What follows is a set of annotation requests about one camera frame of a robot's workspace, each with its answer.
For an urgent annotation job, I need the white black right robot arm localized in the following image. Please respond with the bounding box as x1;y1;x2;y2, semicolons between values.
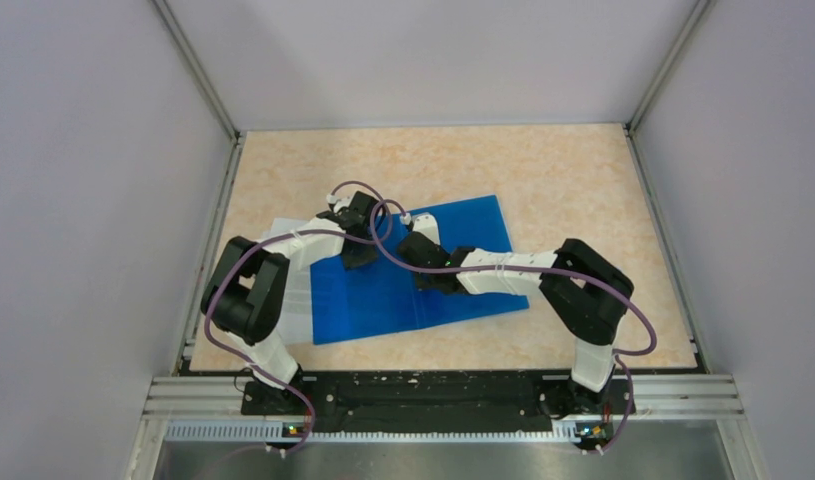
397;232;635;412

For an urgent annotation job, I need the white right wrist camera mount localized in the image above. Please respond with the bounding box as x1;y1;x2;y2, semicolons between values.
409;213;441;245

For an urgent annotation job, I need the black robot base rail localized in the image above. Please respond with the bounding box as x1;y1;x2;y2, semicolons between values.
241;370;636;432

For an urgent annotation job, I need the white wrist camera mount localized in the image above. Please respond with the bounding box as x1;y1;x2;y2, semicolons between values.
326;193;352;214
409;213;441;245

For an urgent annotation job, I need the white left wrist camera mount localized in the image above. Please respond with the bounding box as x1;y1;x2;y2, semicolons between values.
326;193;352;214

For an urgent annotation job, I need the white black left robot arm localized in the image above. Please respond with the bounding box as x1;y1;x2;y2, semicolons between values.
200;191;386;414

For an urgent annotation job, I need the grey left frame post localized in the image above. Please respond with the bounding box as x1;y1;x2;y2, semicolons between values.
148;0;241;144

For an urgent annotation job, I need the white printed paper stack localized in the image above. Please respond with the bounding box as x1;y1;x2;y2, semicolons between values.
257;217;316;347

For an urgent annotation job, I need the grey aluminium frame post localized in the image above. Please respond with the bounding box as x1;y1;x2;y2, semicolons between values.
625;0;717;138

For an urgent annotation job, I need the blue plastic file folder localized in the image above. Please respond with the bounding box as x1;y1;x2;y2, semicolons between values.
311;195;529;345

